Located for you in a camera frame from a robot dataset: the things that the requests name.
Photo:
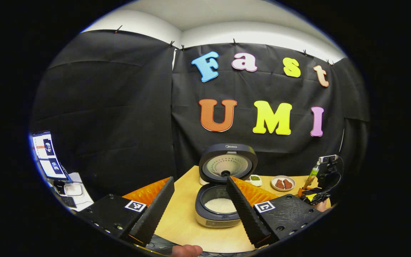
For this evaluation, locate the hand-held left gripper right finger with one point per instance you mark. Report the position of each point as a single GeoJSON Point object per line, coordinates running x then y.
{"type": "Point", "coordinates": [246, 214]}

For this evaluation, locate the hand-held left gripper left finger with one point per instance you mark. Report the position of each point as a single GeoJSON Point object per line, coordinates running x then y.
{"type": "Point", "coordinates": [152, 214]}

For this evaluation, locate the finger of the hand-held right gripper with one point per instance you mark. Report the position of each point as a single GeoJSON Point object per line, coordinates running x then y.
{"type": "Point", "coordinates": [301, 192]}

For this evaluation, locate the wooden spoon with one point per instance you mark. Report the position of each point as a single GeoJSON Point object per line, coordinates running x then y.
{"type": "Point", "coordinates": [307, 182]}

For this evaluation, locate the white rice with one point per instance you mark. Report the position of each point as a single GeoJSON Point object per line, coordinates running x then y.
{"type": "Point", "coordinates": [218, 206]}

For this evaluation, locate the black rice cooker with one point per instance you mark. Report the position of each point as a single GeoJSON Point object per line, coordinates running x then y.
{"type": "Point", "coordinates": [227, 157]}

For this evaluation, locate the green drink bottle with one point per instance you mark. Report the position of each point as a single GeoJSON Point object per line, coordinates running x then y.
{"type": "Point", "coordinates": [314, 171]}

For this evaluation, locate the brown meat piece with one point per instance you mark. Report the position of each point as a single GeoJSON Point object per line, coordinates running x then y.
{"type": "Point", "coordinates": [279, 184]}
{"type": "Point", "coordinates": [288, 184]}

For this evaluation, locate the white plate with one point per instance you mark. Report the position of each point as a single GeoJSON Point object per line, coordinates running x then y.
{"type": "Point", "coordinates": [283, 190]}

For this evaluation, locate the small white condiment dish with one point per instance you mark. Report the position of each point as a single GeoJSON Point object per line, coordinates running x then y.
{"type": "Point", "coordinates": [254, 179]}

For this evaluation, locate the white side desk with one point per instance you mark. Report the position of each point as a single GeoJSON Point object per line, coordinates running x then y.
{"type": "Point", "coordinates": [84, 200]}

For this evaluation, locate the small white box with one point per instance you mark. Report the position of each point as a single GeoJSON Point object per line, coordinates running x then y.
{"type": "Point", "coordinates": [73, 189]}

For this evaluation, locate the black keyboard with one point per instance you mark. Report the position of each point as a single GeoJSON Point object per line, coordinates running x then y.
{"type": "Point", "coordinates": [69, 201]}

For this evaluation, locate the black backdrop cloth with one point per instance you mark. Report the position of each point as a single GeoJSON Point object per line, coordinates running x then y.
{"type": "Point", "coordinates": [120, 107]}

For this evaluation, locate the computer monitor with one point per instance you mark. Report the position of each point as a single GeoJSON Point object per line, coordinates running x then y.
{"type": "Point", "coordinates": [50, 155]}

